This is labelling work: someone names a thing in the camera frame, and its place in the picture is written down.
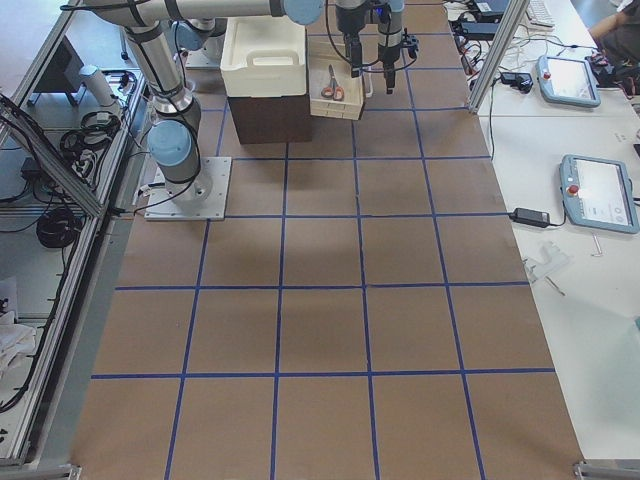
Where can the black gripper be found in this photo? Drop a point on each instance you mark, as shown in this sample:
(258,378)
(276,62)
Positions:
(387,39)
(348,21)

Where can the grey orange scissors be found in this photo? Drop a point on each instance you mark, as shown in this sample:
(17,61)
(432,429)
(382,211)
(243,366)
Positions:
(333,91)

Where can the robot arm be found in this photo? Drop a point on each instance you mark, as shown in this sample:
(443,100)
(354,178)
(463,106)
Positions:
(351,20)
(141,23)

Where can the wooden drawer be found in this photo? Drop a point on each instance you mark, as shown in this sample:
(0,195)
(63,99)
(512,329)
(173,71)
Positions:
(320,56)

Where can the white plastic tray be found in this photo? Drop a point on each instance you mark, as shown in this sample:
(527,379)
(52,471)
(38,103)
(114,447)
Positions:
(264,57)

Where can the black power adapter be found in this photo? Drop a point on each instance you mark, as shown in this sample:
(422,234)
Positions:
(474,30)

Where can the upper teach pendant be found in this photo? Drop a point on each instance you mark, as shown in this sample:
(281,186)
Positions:
(567,81)

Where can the teach pendant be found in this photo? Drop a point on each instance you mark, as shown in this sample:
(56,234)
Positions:
(567,81)
(597,193)

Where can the black adapter on desk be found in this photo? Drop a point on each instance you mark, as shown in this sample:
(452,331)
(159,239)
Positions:
(530,217)

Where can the lower teach pendant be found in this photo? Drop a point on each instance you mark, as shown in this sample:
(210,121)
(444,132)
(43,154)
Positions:
(597,193)

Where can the clear plastic part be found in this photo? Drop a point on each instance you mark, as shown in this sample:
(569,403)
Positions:
(552,259)

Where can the metal hex key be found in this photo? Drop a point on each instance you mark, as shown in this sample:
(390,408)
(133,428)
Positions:
(598,252)

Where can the white drawer handle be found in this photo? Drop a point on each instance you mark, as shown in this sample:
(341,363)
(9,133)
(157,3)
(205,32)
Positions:
(368,81)

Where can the right aluminium frame post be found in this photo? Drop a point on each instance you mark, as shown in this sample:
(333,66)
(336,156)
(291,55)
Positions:
(502,39)

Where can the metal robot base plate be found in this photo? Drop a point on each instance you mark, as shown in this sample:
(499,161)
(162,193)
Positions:
(205,199)

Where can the aluminium cage frame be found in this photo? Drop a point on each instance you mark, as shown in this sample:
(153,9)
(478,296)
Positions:
(46,279)

